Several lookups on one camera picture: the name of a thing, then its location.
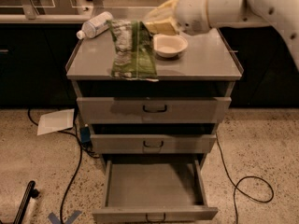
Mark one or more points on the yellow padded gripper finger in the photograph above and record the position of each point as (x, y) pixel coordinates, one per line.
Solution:
(161, 12)
(165, 27)

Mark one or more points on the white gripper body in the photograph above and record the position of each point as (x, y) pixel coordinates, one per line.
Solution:
(191, 13)

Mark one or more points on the green jalapeno chip bag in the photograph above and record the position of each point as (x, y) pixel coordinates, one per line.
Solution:
(134, 56)

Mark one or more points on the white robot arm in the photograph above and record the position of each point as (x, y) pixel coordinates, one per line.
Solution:
(282, 15)

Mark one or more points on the grey drawer cabinet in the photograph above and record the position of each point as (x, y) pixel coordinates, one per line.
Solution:
(206, 69)

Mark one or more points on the grey top drawer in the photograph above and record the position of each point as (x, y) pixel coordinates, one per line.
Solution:
(110, 110)

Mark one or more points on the grey drawer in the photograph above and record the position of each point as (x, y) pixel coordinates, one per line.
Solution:
(152, 143)
(154, 190)
(110, 110)

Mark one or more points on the grey middle drawer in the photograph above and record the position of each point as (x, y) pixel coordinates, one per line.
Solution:
(152, 143)

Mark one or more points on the grey bottom drawer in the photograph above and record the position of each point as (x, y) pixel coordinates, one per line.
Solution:
(154, 190)

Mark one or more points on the white paper bowl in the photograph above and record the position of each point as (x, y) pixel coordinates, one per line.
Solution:
(169, 46)

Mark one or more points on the white plastic water bottle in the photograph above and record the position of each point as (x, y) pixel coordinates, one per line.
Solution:
(94, 26)

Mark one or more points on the blue power adapter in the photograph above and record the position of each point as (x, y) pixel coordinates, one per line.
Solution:
(85, 136)

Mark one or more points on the white paper sheet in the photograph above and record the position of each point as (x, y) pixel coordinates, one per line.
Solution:
(56, 121)

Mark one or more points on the clear acrylic barrier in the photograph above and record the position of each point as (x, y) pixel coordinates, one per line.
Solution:
(71, 11)

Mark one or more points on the black stand foot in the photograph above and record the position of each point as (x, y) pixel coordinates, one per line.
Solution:
(30, 193)

